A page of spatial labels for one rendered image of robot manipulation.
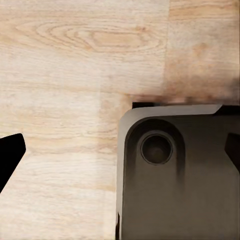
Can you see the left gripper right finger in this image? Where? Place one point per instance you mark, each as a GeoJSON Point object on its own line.
{"type": "Point", "coordinates": [232, 149]}

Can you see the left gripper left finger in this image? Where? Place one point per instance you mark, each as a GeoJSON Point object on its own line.
{"type": "Point", "coordinates": [12, 149]}

